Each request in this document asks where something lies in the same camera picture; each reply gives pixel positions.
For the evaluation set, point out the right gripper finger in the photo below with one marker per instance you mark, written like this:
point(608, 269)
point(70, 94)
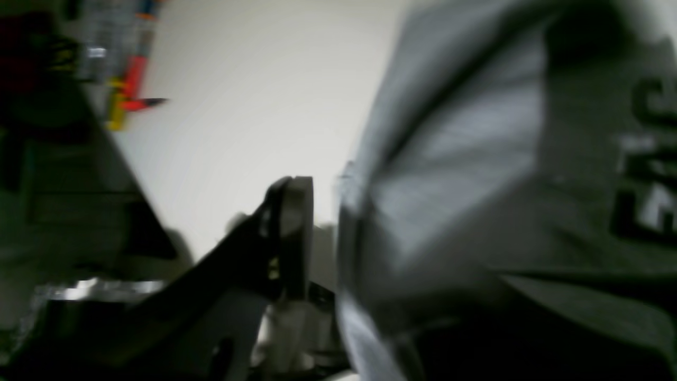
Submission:
point(201, 326)

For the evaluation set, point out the grey T-shirt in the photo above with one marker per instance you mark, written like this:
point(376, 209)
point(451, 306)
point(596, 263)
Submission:
point(510, 211)

